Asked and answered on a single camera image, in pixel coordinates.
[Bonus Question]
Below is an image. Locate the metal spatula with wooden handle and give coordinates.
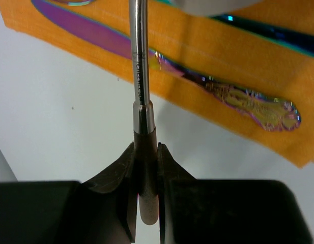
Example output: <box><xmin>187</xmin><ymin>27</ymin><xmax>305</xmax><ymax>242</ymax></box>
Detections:
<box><xmin>129</xmin><ymin>0</ymin><xmax>159</xmax><ymax>225</ymax></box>

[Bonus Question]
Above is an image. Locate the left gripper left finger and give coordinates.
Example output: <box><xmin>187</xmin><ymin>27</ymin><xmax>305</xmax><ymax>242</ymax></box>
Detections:
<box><xmin>0</xmin><ymin>144</ymin><xmax>136</xmax><ymax>243</ymax></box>

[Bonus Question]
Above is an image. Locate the iridescent purple spoon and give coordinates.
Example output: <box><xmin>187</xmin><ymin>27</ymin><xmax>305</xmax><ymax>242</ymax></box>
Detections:
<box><xmin>48</xmin><ymin>0</ymin><xmax>314</xmax><ymax>60</ymax></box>

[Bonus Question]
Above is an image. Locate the iridescent purple table knife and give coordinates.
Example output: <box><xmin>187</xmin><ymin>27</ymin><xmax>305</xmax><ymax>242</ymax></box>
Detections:
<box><xmin>32</xmin><ymin>1</ymin><xmax>301</xmax><ymax>131</ymax></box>

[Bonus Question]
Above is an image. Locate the orange cloth placemat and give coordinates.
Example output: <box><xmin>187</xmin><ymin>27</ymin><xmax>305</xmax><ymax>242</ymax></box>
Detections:
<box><xmin>0</xmin><ymin>1</ymin><xmax>314</xmax><ymax>167</ymax></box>

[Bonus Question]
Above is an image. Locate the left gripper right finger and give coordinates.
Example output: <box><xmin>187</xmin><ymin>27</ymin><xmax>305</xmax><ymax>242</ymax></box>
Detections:
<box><xmin>157</xmin><ymin>143</ymin><xmax>313</xmax><ymax>243</ymax></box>

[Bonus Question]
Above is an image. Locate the white ribbed plate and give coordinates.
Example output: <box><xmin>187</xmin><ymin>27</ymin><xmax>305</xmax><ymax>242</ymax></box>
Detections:
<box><xmin>170</xmin><ymin>0</ymin><xmax>261</xmax><ymax>16</ymax></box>

